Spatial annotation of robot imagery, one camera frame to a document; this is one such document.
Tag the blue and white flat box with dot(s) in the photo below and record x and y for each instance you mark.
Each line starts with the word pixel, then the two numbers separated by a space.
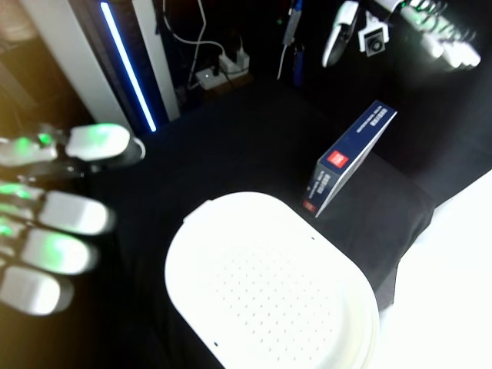
pixel 346 153

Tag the black table cloth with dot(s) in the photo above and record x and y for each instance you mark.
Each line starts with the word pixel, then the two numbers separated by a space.
pixel 246 161

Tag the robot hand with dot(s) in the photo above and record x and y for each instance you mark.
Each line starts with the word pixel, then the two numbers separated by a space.
pixel 73 213
pixel 457 54

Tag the white plug adapter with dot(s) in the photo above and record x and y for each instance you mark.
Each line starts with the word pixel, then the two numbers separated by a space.
pixel 234 61

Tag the white power strip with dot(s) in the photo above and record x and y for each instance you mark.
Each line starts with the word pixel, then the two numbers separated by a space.
pixel 209 78

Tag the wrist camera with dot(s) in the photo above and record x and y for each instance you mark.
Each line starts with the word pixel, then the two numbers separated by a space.
pixel 373 43

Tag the white tower with blue light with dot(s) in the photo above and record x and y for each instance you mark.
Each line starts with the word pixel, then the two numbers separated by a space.
pixel 69 57

